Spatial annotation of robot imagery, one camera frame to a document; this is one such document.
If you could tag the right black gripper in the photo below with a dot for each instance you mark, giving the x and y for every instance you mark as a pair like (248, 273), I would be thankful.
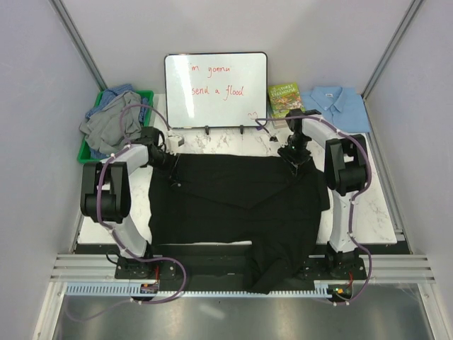
(284, 152)

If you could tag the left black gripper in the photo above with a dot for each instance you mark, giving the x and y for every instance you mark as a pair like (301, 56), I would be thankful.
(172, 158)

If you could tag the black long sleeve shirt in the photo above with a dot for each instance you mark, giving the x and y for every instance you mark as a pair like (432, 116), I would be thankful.
(225, 198)

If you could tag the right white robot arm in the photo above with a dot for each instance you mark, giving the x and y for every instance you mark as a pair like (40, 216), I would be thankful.
(347, 168)

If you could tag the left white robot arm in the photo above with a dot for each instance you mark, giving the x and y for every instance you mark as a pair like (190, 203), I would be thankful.
(105, 190)

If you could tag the green treehouse book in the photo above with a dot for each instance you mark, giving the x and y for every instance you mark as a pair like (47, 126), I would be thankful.
(283, 98)

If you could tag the grey crumpled shirt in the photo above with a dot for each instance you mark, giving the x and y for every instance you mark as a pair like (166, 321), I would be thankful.
(103, 131)

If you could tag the folded light blue shirt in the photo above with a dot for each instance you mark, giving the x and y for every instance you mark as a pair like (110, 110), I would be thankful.
(340, 106)

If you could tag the white whiteboard with red writing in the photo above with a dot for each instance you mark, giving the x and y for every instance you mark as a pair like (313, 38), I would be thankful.
(216, 90)

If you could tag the blue checked shirt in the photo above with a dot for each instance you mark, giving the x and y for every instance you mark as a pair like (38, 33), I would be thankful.
(117, 92)

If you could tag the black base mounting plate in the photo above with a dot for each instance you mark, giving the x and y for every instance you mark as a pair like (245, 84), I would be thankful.
(215, 268)

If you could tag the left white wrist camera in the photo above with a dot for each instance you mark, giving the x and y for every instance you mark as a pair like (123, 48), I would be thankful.
(175, 142)

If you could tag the light blue cable duct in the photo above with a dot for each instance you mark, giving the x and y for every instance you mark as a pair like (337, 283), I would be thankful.
(143, 290)

